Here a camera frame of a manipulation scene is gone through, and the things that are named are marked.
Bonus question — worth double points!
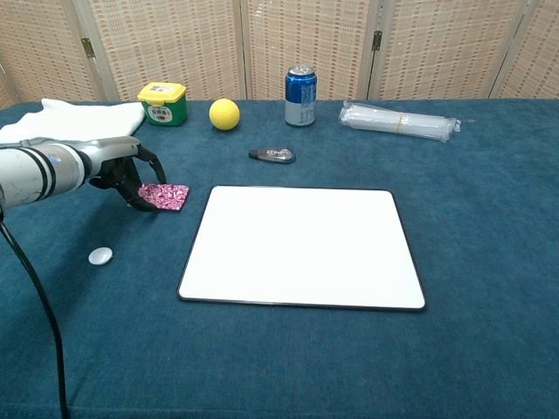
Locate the white folded cloth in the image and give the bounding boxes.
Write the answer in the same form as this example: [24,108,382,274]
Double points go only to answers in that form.
[0,98,146,145]

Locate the teal tablecloth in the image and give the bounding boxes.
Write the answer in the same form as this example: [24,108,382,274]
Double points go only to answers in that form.
[0,98,559,419]

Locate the clear pack of straws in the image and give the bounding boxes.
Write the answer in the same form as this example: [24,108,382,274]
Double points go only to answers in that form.
[339,100,463,143]

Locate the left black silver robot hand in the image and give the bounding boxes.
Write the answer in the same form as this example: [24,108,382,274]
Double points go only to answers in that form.
[72,135,168,214]

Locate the yellow foam ball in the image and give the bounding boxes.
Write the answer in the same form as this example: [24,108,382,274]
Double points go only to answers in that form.
[208,98,241,131]

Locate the green container with yellow lid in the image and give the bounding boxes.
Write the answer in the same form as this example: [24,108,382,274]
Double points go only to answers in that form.
[137,82,188,127]

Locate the white rectangular board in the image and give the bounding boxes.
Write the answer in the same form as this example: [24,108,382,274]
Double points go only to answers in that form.
[176,185,427,313]

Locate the small white disc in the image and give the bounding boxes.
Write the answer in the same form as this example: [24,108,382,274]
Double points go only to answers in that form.
[87,246,114,266]

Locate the bamboo folding screen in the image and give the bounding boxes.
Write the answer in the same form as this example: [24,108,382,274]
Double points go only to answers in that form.
[0,0,559,110]

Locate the blue soda can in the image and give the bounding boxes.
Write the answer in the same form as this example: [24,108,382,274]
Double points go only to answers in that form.
[284,65,317,127]

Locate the pink patterned card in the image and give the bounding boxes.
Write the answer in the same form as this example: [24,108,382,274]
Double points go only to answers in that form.
[137,182,190,215]

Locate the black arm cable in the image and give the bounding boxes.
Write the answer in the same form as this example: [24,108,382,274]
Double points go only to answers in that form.
[0,208,71,419]

